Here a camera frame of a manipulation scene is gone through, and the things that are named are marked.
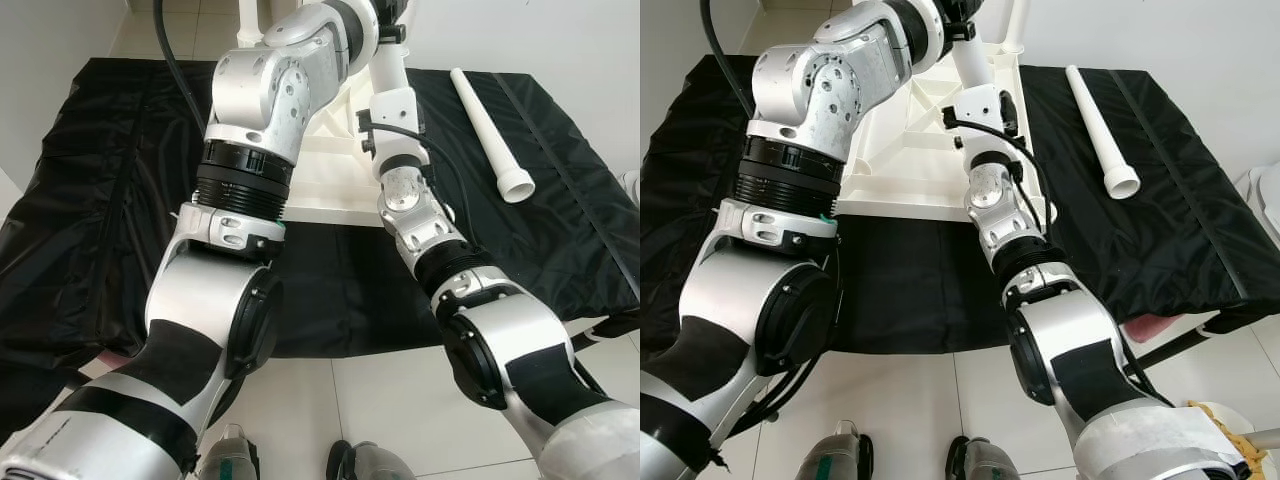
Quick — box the black tablecloth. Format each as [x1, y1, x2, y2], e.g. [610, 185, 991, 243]
[0, 58, 641, 433]
[640, 55, 1280, 359]

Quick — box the grey robot left foot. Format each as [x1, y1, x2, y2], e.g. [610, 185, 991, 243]
[795, 420, 877, 480]
[195, 424, 262, 480]

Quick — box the yellow cloth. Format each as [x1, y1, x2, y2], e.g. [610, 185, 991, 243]
[1188, 400, 1257, 463]

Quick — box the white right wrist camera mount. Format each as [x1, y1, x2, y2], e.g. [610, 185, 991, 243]
[944, 84, 1020, 167]
[357, 88, 427, 181]

